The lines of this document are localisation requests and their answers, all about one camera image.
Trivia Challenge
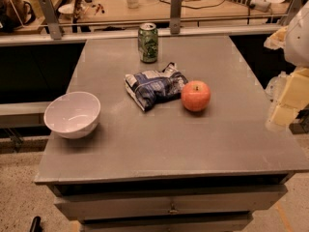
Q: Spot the metal railing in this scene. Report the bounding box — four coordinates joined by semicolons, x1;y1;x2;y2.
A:
0;0;305;46

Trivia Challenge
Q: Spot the grey power strip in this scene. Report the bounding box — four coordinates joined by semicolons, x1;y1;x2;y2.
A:
228;0;271;13

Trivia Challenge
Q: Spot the black bag on desk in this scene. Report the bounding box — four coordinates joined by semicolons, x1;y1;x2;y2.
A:
0;0;36;33

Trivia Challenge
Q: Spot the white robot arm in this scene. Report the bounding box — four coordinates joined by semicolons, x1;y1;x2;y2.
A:
264;1;309;127

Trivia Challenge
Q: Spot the green soda can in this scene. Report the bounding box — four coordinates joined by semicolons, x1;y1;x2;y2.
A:
138;23;158;63

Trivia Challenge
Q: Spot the black object on floor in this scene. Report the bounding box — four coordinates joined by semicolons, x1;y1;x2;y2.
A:
29;216;42;232

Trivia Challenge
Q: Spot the blue chip bag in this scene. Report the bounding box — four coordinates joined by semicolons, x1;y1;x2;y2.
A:
125;62;188;112

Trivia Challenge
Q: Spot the white bowl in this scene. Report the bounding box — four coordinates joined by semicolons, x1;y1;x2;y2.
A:
43;92;101;139

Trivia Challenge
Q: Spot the red apple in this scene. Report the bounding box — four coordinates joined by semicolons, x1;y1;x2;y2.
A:
181;80;211;112

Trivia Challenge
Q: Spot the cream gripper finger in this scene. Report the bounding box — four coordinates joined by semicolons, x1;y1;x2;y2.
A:
279;67;309;110
269;104;299;127

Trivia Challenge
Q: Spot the grey drawer cabinet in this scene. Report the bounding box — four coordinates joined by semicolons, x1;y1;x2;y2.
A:
36;37;308;232

